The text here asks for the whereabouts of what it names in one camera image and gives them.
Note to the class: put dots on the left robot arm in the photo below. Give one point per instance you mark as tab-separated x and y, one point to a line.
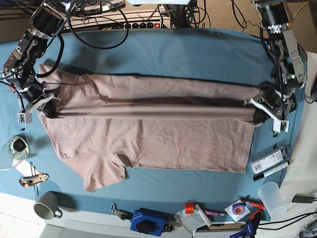
288	73

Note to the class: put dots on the clear plastic package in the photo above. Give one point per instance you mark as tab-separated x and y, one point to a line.
271	159

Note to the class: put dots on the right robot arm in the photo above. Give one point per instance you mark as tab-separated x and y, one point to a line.
18	71

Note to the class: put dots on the translucent plastic cup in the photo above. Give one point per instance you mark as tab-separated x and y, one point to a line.
271	197

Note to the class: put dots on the black power adapter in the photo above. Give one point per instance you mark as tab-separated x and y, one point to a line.
304	198

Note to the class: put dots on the pink pen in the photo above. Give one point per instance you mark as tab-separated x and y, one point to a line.
213	213

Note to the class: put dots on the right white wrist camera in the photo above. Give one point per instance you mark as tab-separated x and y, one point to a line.
24	118

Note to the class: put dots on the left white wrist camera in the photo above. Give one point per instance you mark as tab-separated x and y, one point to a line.
280	125

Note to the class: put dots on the pink T-shirt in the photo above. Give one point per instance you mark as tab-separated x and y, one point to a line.
106	123

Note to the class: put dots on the blue bar clamp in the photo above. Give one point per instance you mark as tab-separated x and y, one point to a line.
250	228

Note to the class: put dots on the red plastic block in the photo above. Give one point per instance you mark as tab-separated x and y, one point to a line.
189	208

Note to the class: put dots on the clear tape roll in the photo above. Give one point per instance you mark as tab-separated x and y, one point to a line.
17	148

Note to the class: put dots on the white paper tube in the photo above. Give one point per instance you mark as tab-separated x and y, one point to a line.
203	215

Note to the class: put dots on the white power strip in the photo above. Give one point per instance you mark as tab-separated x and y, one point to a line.
156	24

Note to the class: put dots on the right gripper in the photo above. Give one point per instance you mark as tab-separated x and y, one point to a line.
38	98

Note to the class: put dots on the blue purple disc sleeve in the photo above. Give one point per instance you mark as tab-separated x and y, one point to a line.
237	210

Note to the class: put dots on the blue plastic box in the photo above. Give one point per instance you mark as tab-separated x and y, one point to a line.
148	222

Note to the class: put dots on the blue table cloth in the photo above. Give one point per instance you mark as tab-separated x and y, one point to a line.
214	54

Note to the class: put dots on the red handled pliers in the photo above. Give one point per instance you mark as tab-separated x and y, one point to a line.
252	203

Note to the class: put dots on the orange utility knife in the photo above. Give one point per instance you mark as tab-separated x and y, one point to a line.
33	180

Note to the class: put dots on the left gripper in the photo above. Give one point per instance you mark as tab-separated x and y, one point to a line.
279	100

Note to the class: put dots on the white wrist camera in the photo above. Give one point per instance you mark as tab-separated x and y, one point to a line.
280	125
24	118

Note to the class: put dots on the grey ceramic mug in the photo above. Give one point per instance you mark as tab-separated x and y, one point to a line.
46	207

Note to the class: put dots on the black white marker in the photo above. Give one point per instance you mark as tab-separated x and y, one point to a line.
271	171

